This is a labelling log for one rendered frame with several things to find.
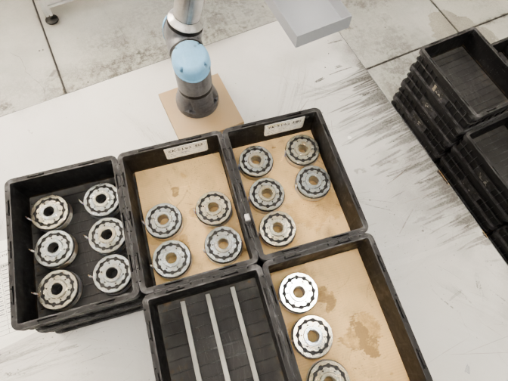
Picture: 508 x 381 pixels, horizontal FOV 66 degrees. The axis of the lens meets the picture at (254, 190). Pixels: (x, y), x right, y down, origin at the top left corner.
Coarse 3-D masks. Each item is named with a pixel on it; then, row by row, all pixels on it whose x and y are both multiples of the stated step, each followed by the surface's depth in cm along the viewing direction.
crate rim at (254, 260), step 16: (160, 144) 110; (176, 144) 110; (224, 144) 110; (128, 192) 104; (128, 208) 102; (240, 208) 103; (256, 256) 98; (208, 272) 96; (224, 272) 96; (144, 288) 94; (160, 288) 94
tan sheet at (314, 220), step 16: (256, 144) 122; (272, 144) 122; (320, 160) 120; (240, 176) 117; (272, 176) 118; (288, 176) 118; (288, 192) 116; (288, 208) 114; (304, 208) 114; (320, 208) 114; (336, 208) 114; (256, 224) 112; (304, 224) 112; (320, 224) 112; (336, 224) 112; (304, 240) 110
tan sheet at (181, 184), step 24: (168, 168) 118; (192, 168) 118; (216, 168) 118; (144, 192) 115; (168, 192) 115; (192, 192) 115; (144, 216) 112; (192, 216) 112; (192, 240) 109; (192, 264) 107; (216, 264) 107
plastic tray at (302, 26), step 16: (272, 0) 128; (288, 0) 134; (304, 0) 134; (320, 0) 134; (336, 0) 129; (288, 16) 131; (304, 16) 131; (320, 16) 131; (336, 16) 131; (288, 32) 127; (304, 32) 128; (320, 32) 125; (336, 32) 129
